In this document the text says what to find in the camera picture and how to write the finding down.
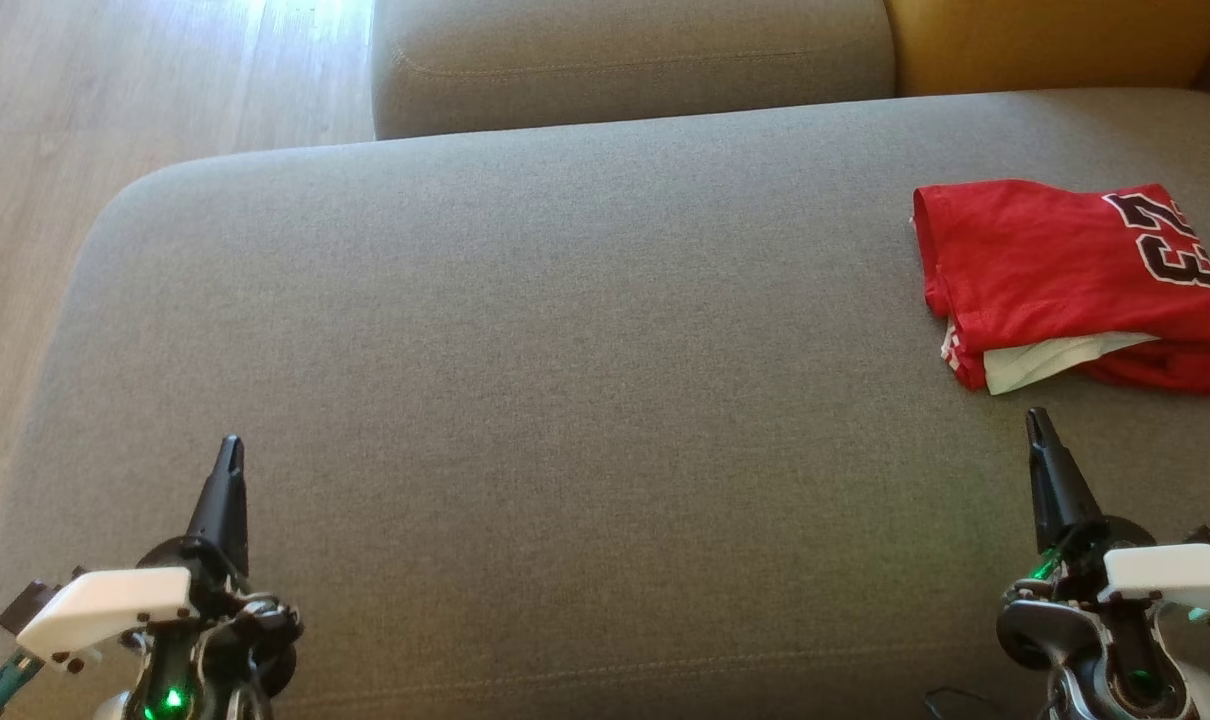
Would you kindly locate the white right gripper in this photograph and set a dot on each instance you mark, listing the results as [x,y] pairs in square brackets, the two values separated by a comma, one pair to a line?
[1175,570]

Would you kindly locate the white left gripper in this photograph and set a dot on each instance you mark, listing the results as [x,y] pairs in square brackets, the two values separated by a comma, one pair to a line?
[105,605]

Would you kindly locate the red white jersey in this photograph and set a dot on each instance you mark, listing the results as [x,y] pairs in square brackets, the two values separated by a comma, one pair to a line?
[1035,260]

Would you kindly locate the grey sofa seat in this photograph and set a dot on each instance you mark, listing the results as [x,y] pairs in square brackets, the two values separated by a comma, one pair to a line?
[565,400]

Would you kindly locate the yellow sofa cushion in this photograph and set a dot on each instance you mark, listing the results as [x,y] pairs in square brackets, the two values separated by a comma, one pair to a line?
[1045,40]

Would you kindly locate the grey sofa back cushion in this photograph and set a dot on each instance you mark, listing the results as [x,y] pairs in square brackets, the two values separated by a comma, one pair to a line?
[615,60]

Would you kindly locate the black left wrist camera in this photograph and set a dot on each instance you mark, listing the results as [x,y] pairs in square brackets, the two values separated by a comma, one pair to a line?
[25,605]

